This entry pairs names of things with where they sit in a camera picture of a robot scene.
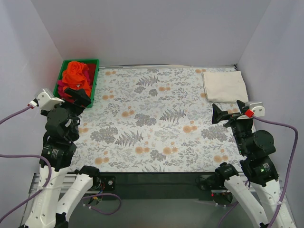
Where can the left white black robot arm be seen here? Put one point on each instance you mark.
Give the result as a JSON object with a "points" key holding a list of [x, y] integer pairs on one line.
{"points": [[49, 210]]}

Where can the folded cream t shirt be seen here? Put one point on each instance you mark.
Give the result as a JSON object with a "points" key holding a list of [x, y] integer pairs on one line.
{"points": [[225, 87]]}

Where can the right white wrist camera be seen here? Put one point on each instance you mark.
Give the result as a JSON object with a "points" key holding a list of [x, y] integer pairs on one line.
{"points": [[255, 109]]}

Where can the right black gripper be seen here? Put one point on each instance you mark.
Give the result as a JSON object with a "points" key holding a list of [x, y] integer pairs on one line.
{"points": [[229, 116]]}

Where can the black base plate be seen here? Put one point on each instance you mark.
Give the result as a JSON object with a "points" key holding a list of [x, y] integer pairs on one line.
{"points": [[208, 182], [104, 183]]}

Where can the floral patterned table mat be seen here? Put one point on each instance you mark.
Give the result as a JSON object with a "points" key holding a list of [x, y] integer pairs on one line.
{"points": [[152, 120]]}

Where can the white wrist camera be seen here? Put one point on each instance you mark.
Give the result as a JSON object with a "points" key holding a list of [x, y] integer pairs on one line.
{"points": [[45, 100], [255, 109]]}

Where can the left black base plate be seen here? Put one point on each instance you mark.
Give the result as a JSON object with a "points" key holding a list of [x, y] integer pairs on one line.
{"points": [[104, 183]]}

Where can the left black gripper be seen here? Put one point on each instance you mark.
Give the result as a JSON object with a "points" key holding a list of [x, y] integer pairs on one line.
{"points": [[71, 104]]}

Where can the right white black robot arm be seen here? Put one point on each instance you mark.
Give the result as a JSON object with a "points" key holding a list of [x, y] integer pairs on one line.
{"points": [[263, 198]]}

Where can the orange t shirt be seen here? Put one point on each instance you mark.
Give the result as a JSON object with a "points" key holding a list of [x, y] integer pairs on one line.
{"points": [[77, 77]]}

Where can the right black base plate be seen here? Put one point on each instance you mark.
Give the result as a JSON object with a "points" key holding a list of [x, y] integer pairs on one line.
{"points": [[208, 182]]}

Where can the green plastic bin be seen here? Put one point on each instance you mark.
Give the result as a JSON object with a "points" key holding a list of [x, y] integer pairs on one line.
{"points": [[73, 74]]}

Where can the magenta t shirt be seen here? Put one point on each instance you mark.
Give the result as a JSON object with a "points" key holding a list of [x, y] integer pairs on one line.
{"points": [[62, 89]]}

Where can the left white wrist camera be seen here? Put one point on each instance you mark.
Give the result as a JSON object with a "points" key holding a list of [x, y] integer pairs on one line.
{"points": [[45, 100]]}

